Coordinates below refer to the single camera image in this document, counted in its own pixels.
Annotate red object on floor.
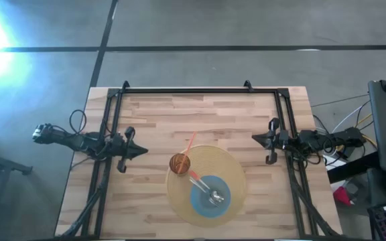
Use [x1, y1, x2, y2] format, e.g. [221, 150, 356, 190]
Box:
[332, 185, 353, 206]

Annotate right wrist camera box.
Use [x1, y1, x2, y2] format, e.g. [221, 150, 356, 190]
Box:
[277, 129, 290, 145]

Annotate yellow cable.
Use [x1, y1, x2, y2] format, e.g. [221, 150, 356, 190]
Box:
[356, 112, 379, 150]

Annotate black floor stand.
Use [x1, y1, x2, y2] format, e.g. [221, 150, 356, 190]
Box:
[0, 133, 34, 190]

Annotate thin black floor cable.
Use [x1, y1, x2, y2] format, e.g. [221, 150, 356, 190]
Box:
[310, 93, 370, 108]

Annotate amber faceted drinking glass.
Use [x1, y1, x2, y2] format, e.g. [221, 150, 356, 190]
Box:
[169, 153, 192, 175]

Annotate spoon with orange handle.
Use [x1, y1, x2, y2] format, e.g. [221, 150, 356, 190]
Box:
[188, 170, 227, 202]

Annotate translucent blue plastic bowl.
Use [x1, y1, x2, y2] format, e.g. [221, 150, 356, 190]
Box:
[190, 175, 231, 219]

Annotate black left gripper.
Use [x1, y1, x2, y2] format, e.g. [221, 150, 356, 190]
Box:
[117, 126, 149, 174]

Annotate round woven straw placemat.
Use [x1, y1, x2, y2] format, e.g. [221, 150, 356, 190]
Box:
[166, 144, 248, 228]

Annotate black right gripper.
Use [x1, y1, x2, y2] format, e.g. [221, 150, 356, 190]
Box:
[251, 117, 281, 165]

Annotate white box on floor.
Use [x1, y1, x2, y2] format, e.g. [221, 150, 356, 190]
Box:
[323, 154, 340, 172]

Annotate black metal table frame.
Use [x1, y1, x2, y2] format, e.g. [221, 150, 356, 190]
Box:
[58, 80, 340, 239]

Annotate white cable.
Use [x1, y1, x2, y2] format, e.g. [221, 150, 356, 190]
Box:
[330, 100, 372, 135]

